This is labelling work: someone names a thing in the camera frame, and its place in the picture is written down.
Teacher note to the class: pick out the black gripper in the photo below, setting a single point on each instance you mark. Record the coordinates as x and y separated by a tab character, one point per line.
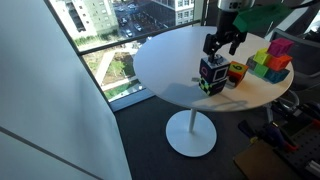
227	25

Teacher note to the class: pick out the navy plush cube number 4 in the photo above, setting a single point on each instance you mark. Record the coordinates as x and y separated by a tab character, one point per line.
213	70

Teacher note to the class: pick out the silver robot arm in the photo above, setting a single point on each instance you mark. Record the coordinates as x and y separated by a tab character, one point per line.
233	4

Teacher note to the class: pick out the orange plush cube number 6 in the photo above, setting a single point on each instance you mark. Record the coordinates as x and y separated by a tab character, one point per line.
237	71

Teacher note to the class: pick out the grey block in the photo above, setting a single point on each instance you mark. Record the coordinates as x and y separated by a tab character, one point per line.
251	62

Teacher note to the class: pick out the yellow-green block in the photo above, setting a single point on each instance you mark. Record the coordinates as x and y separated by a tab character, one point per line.
261	56

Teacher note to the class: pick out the green block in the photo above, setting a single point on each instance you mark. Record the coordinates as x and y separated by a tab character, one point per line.
261	70

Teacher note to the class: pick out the black green checkered plush cube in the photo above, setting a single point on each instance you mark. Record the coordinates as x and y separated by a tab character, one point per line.
210	88

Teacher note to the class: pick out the pink block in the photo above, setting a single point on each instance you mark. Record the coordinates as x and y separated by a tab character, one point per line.
279	46

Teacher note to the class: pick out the orange block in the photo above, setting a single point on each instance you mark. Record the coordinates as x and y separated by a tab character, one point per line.
278	62

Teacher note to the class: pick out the blue block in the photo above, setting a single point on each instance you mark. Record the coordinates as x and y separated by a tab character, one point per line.
276	76

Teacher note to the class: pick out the grey office chair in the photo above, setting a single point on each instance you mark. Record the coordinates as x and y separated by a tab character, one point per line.
305	56

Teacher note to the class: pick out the blue clamp with orange tips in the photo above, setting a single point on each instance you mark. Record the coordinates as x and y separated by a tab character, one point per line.
275	135

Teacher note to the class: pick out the red black clamp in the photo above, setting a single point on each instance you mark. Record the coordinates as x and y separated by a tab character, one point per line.
311	111

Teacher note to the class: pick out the brown board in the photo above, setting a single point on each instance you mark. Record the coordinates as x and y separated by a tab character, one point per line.
258	163

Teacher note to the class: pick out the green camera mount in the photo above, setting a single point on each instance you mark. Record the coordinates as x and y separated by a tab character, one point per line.
260	16

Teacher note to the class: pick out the dark window frame bar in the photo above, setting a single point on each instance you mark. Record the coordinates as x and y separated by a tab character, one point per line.
140	36

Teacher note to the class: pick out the white table pedestal base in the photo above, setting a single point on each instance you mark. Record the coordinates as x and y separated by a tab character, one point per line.
190	135

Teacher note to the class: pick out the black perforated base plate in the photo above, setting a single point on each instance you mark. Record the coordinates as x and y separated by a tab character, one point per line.
306	146

